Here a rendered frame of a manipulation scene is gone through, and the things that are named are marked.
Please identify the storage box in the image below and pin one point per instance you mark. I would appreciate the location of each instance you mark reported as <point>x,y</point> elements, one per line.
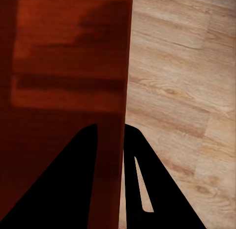
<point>63,66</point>

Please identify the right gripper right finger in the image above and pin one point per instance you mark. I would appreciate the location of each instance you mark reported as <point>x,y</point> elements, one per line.
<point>171,208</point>

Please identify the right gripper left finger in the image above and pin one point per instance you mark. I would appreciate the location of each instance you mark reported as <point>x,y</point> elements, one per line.
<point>60,198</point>

